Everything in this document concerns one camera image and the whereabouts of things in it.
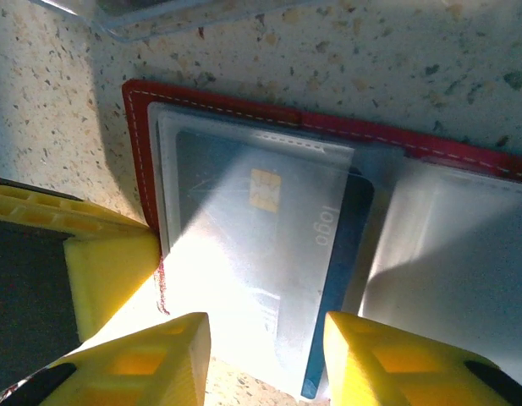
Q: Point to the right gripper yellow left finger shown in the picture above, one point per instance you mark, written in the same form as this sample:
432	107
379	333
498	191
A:
159	359

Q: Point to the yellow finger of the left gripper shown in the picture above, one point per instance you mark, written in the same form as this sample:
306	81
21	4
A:
108	270

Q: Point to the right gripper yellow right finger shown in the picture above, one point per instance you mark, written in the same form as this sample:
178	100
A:
370	363

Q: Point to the blue credit card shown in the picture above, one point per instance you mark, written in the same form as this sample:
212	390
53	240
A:
349	237

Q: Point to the red leather card holder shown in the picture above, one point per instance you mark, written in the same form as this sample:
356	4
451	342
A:
455	262

